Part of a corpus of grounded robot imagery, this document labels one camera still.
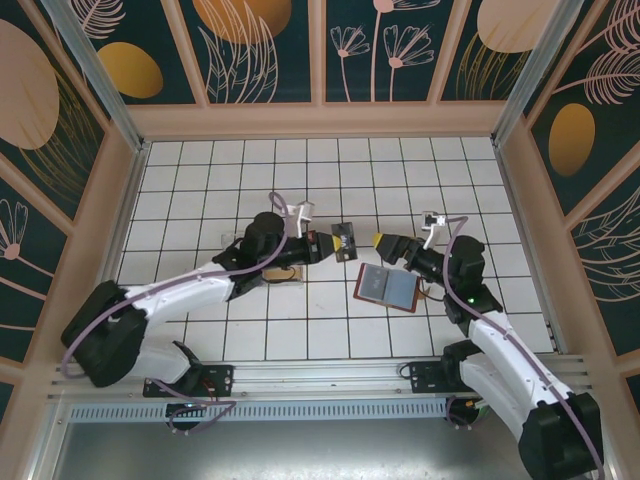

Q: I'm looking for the black VIP card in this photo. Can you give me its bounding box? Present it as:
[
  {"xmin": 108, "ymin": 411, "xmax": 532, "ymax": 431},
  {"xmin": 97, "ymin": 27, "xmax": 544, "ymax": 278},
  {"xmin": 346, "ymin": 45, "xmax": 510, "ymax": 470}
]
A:
[
  {"xmin": 359, "ymin": 265, "xmax": 389, "ymax": 300},
  {"xmin": 330, "ymin": 222, "xmax": 357, "ymax": 264}
]

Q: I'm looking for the brown leather card holder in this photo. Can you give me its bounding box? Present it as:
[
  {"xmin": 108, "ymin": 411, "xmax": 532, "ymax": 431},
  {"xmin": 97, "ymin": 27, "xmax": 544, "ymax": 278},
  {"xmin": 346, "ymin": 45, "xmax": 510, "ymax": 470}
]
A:
[{"xmin": 353, "ymin": 262, "xmax": 431, "ymax": 312}]

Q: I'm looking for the grey metal panel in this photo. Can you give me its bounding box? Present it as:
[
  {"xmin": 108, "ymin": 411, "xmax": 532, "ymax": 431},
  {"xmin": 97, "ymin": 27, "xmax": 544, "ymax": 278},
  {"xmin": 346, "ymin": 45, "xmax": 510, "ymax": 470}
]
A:
[{"xmin": 47, "ymin": 419, "xmax": 606, "ymax": 480}]

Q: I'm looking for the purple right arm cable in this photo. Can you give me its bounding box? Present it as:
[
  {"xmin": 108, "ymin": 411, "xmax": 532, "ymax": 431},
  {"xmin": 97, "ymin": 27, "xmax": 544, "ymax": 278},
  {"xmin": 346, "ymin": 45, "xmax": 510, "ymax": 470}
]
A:
[{"xmin": 442, "ymin": 215, "xmax": 606, "ymax": 480}]

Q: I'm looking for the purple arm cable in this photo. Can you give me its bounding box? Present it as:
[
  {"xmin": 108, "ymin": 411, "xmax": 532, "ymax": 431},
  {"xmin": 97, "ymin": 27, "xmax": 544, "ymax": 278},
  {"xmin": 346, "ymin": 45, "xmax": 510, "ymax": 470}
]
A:
[
  {"xmin": 60, "ymin": 191, "xmax": 301, "ymax": 435},
  {"xmin": 442, "ymin": 215, "xmax": 606, "ymax": 480}
]

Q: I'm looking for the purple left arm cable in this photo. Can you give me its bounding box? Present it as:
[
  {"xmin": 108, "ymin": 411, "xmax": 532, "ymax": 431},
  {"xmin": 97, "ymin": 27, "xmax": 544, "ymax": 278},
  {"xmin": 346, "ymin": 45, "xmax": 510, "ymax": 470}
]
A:
[{"xmin": 60, "ymin": 191, "xmax": 301, "ymax": 435}]

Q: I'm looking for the thin black right gripper cable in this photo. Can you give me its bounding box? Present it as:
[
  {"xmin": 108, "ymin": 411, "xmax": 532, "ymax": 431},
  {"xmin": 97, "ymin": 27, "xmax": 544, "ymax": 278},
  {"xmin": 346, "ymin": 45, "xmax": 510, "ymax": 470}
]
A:
[{"xmin": 422, "ymin": 279, "xmax": 451, "ymax": 304}]

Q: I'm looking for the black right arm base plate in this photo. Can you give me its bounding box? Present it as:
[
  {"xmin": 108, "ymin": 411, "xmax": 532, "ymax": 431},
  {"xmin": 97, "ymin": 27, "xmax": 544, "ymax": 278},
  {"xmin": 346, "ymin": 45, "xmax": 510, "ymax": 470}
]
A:
[{"xmin": 409, "ymin": 359, "xmax": 469, "ymax": 396}]

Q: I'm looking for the aluminium mounting rail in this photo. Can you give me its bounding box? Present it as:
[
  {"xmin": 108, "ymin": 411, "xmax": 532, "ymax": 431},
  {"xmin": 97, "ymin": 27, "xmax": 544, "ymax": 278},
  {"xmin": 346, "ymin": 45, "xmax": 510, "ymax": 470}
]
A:
[{"xmin": 47, "ymin": 354, "xmax": 594, "ymax": 401}]

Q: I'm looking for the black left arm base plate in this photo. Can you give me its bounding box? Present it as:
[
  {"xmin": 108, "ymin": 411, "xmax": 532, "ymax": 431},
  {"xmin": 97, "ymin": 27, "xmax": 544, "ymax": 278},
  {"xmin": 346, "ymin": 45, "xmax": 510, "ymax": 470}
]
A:
[{"xmin": 143, "ymin": 363, "xmax": 235, "ymax": 399}]

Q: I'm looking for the aluminium side rail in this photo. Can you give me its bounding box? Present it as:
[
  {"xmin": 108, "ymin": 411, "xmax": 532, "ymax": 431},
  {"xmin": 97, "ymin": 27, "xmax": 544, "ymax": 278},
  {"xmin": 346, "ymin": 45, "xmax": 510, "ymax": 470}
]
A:
[{"xmin": 74, "ymin": 142, "xmax": 151, "ymax": 364}]

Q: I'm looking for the slotted metal cable duct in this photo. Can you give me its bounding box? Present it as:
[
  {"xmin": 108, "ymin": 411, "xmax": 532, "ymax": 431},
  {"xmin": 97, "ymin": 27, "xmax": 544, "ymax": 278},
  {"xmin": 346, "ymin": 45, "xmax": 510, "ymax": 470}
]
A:
[{"xmin": 67, "ymin": 402, "xmax": 451, "ymax": 425}]

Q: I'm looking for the aluminium corner post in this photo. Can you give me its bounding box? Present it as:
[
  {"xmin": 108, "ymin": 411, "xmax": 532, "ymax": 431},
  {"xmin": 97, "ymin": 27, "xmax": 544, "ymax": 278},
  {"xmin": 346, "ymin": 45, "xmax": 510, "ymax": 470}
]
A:
[
  {"xmin": 492, "ymin": 0, "xmax": 599, "ymax": 146},
  {"xmin": 42, "ymin": 0, "xmax": 149, "ymax": 151}
]

